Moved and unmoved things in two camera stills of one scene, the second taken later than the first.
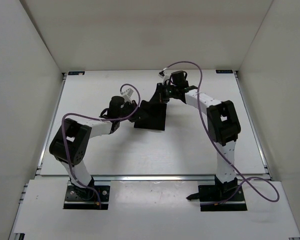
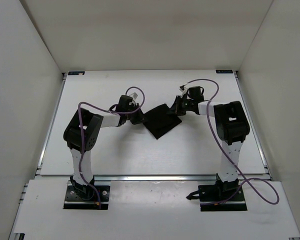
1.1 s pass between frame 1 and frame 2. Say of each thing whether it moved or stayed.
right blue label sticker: stayed
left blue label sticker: stayed
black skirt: moved
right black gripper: moved
